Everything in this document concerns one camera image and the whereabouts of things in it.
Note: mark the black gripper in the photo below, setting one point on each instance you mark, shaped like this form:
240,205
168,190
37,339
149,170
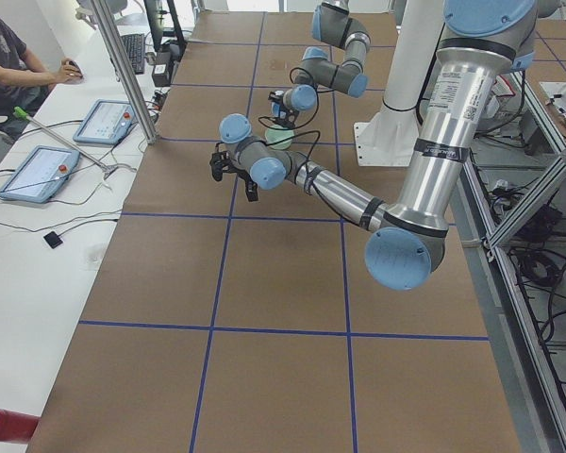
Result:
243,176
286,116

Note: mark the mint green bowl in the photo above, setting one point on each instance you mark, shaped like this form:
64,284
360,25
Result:
279,138

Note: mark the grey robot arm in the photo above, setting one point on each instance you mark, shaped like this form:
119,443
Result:
396,179
332,25

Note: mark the black power adapter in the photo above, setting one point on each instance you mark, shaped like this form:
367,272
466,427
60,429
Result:
162,71

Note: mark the green tipped metal rod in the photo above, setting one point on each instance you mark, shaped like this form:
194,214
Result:
106,169

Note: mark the far blue teach pendant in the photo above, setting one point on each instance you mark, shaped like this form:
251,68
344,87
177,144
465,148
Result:
106,124

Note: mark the blue teach pendant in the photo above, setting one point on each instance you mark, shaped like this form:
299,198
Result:
40,175
106,124

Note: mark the black keyboard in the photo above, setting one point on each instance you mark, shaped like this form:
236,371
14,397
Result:
134,45

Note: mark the white side table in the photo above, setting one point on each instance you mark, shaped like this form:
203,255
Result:
42,290

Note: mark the near blue teach pendant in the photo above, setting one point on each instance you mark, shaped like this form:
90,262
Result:
40,175

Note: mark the small black square pad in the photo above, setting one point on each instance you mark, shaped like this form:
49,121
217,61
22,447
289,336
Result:
53,239

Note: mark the black computer mouse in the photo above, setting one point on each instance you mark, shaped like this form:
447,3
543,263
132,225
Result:
75,66

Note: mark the seated person in grey shirt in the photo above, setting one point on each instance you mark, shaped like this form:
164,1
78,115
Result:
24,80

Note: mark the red cylinder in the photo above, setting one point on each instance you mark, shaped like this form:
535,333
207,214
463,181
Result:
17,427

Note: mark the white metal pedestal base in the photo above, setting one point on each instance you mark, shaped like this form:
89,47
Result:
382,94

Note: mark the aluminium frame post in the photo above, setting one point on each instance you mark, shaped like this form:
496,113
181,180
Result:
118,55

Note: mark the aluminium frame rail structure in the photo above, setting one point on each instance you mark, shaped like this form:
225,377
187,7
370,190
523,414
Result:
511,213

